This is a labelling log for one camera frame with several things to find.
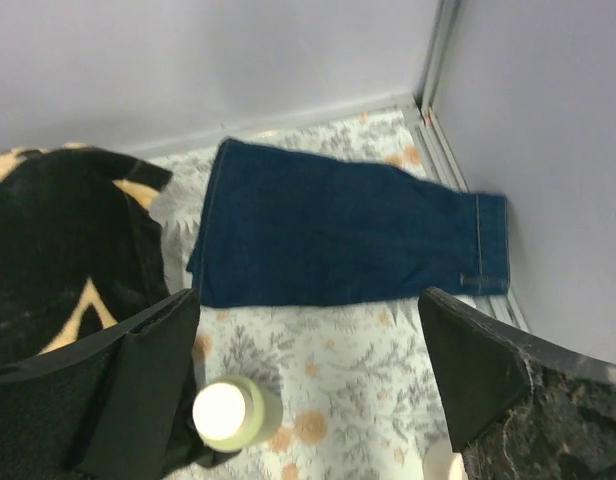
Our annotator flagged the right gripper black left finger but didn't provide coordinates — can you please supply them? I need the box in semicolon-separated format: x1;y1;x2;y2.
0;290;202;475

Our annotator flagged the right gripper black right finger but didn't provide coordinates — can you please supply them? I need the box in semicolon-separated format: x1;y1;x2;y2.
418;288;616;479

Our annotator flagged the beige bottle tall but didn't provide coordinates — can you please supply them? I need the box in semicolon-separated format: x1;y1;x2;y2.
422;438;468;480

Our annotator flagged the pale green bottle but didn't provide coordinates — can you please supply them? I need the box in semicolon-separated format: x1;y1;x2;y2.
192;375;283;453

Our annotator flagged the floral patterned table mat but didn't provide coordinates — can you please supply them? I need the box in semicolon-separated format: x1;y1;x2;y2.
142;105;465;479

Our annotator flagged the black floral pillow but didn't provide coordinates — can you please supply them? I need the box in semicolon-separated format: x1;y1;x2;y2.
0;144;172;368

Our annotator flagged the folded blue denim cloth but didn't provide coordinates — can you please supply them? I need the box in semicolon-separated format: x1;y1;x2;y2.
187;138;510;309

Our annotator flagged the aluminium frame corner post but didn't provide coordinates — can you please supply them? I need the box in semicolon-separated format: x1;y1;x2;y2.
412;0;532;331

